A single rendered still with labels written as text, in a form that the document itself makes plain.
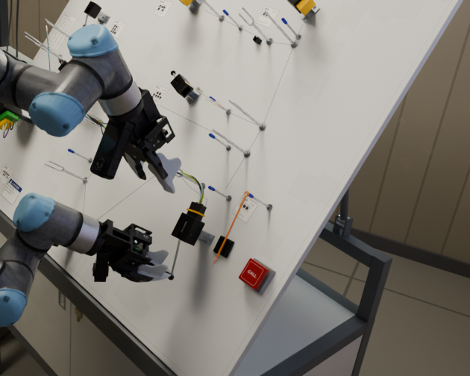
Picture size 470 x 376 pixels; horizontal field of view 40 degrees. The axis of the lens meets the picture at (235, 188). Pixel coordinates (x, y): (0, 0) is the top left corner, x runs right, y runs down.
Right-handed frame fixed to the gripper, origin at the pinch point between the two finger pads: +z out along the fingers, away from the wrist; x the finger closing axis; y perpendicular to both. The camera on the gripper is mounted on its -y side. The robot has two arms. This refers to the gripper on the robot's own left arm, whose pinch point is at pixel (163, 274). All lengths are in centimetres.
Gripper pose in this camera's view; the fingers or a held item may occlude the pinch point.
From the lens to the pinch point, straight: 143.3
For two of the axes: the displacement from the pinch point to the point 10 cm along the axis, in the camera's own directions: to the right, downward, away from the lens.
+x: -0.6, -7.7, 6.3
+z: 7.3, 4.0, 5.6
